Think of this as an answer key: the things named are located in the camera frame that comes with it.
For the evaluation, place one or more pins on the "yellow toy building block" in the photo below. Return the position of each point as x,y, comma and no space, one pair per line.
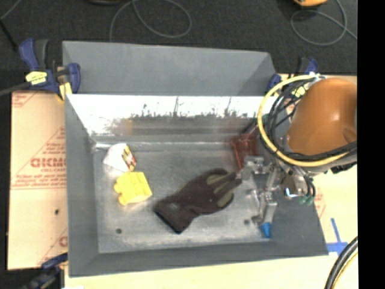
133,188

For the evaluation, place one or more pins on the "dark brown glove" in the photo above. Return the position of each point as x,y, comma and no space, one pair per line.
198,196

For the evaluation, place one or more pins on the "grey metal bin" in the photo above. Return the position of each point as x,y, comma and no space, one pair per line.
168,71

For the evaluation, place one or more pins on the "small blue object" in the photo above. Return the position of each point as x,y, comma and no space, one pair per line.
266,230

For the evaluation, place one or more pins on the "brown cardboard board red print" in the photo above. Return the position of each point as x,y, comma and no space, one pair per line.
33,209

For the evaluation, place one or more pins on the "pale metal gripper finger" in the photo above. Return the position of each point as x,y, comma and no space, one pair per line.
266,209
254,165

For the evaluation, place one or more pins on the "white packet red yellow print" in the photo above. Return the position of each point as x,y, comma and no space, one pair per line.
115,156

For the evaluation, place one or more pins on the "red-brown flat block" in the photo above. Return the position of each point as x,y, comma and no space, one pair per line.
244,147

